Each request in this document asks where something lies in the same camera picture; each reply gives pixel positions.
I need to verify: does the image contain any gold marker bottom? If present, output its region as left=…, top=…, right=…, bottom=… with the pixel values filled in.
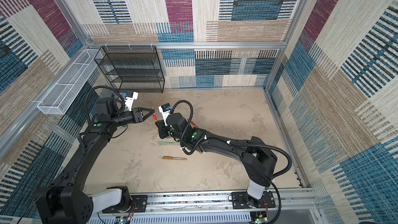
left=162, top=156, right=187, bottom=161

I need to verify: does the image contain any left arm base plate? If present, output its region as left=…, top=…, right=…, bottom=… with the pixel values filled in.
left=102, top=195, right=148, bottom=214

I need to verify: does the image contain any light green marker lower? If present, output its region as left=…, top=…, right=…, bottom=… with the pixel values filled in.
left=158, top=141, right=180, bottom=145

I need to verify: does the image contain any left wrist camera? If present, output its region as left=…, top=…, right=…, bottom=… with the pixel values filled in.
left=121, top=92, right=138, bottom=112

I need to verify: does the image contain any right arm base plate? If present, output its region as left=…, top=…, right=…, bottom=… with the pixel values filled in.
left=229, top=191, right=276, bottom=209

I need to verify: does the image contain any white wire mesh basket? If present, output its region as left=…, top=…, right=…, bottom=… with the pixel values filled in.
left=37, top=49, right=98, bottom=115

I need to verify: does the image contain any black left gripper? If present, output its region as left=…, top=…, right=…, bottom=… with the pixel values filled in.
left=111, top=108, right=154, bottom=129

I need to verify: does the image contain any aluminium front rail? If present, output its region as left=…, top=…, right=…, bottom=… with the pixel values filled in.
left=89, top=188, right=327, bottom=224

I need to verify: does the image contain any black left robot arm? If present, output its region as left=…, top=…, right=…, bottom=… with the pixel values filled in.
left=35, top=97, right=155, bottom=224

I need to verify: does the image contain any black wire mesh shelf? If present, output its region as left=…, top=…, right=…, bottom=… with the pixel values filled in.
left=94, top=46, right=165, bottom=93

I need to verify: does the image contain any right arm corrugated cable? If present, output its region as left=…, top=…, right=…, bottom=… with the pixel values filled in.
left=170, top=100, right=293, bottom=224

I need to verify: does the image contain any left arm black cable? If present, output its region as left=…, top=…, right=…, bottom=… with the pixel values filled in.
left=84, top=85, right=125, bottom=125

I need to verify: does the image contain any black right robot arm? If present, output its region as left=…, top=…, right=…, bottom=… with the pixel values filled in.
left=155, top=113, right=281, bottom=207

